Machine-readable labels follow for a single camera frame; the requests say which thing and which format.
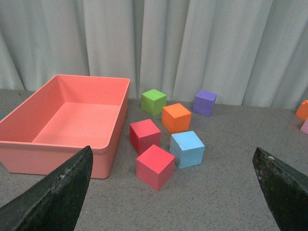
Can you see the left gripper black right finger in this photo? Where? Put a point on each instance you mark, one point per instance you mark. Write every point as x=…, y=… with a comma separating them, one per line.
x=285, y=190

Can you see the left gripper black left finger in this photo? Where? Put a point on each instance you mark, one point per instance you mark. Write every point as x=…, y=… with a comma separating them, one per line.
x=54, y=203

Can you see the light blue foam cube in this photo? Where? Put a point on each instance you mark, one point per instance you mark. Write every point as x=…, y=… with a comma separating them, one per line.
x=187, y=148

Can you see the pink foam cube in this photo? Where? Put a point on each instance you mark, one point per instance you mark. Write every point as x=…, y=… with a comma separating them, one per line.
x=304, y=127

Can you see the orange foam cube right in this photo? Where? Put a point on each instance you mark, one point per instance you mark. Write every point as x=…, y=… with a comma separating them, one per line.
x=302, y=112

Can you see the orange foam cube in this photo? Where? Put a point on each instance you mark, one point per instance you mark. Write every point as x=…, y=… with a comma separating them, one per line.
x=302, y=112
x=176, y=118

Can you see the pink plastic bin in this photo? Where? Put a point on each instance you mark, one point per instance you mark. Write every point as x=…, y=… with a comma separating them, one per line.
x=65, y=115

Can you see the red foam cube front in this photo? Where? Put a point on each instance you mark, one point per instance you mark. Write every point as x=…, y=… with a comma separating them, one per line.
x=155, y=167

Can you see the dark red foam cube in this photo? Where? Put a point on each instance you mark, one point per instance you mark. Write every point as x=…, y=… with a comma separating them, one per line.
x=143, y=134

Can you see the purple foam cube near curtain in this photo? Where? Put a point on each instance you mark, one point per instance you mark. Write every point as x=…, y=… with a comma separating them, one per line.
x=204, y=102

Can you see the orange foam cube left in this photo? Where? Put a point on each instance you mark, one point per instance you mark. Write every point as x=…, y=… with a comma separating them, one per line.
x=176, y=118

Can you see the grey curtain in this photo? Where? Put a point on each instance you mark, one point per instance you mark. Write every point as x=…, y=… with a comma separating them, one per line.
x=248, y=52

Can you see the green foam cube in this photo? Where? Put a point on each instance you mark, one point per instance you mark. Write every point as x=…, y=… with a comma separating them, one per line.
x=153, y=101

